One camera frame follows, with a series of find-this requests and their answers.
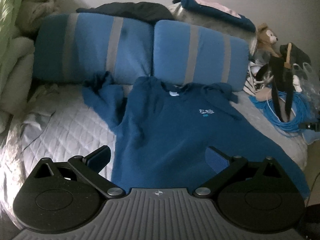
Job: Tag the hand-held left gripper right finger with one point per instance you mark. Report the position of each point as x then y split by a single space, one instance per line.
215 158

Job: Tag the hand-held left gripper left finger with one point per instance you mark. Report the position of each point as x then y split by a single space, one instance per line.
100 158

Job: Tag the blue sweatshirt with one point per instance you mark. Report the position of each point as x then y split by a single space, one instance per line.
162 130

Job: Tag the beige pouch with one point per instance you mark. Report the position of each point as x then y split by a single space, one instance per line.
265 95

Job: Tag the light blue cloth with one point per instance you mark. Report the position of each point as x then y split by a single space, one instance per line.
311 136

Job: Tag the blue grey-striped pillow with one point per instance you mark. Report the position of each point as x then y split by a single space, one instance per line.
207 55
87 47

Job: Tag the crumpled clear plastic bag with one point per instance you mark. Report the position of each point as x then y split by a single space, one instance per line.
308 85

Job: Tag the wooden stick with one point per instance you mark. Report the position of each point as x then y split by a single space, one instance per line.
288 55

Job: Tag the brown teddy bear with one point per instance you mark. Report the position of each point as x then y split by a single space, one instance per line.
266 36

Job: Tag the green beige blanket pile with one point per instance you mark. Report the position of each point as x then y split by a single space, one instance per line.
20 52

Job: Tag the black garment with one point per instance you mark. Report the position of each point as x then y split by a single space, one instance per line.
130 10

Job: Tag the pink cloth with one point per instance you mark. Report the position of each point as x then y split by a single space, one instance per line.
217 5

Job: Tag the folded dark blue garment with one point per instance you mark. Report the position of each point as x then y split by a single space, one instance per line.
200 3

